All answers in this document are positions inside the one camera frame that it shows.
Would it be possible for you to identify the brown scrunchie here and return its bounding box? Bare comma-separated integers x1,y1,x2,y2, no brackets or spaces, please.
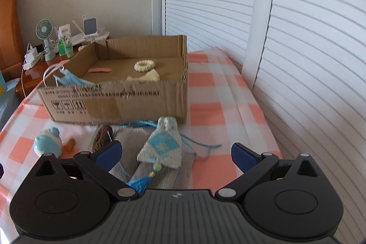
91,124,113,152

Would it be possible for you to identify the grey fabric pouch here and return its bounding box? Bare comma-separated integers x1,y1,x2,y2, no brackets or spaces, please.
109,128,153,183
124,152,195,190

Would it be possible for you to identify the blue white plush toy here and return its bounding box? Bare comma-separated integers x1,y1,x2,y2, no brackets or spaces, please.
33,127,63,158

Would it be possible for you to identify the blue white sachet with tassel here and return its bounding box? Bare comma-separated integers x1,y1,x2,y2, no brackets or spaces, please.
114,117,221,194

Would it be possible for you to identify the blue surgical face mask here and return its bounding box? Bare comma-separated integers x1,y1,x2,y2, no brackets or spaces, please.
42,64,94,87

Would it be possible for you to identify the yellow microfibre cloth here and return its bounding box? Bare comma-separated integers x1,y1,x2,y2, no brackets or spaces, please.
126,69,160,82

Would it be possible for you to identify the cream knitted scrunchie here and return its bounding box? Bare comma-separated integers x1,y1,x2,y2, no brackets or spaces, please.
134,59,155,72

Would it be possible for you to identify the small orange toy foot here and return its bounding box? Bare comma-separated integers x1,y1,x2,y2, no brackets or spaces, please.
63,138,75,153

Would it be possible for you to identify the checkered pink white tablecloth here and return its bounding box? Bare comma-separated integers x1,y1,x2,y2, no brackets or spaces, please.
1,48,280,243

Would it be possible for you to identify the brown cardboard box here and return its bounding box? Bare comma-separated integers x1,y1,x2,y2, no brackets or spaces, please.
37,35,188,125

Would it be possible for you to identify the pink strip in box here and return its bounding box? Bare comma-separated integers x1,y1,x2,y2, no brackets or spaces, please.
87,67,112,73

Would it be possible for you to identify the wooden nightstand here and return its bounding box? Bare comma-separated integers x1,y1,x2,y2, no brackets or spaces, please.
15,54,70,100

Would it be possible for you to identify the yellow blue snack bag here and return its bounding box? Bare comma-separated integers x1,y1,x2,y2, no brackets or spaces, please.
0,71,8,96

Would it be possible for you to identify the green sanitizer bottle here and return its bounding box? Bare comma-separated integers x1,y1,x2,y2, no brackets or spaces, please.
57,30,74,58

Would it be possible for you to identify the white power strip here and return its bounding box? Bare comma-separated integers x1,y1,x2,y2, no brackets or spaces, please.
22,43,43,71

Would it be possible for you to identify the white grey phone stand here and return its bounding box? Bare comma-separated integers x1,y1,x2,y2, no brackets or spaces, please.
71,16,110,46

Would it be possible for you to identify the white card sign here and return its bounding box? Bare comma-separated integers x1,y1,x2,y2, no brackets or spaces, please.
58,24,71,39

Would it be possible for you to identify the wooden headboard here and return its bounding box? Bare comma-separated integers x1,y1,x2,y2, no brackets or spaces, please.
0,0,25,80

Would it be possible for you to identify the green desk fan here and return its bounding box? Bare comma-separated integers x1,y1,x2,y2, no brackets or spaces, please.
35,19,56,61

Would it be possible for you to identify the white louvered closet door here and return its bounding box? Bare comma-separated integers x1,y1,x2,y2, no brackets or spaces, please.
162,0,365,243

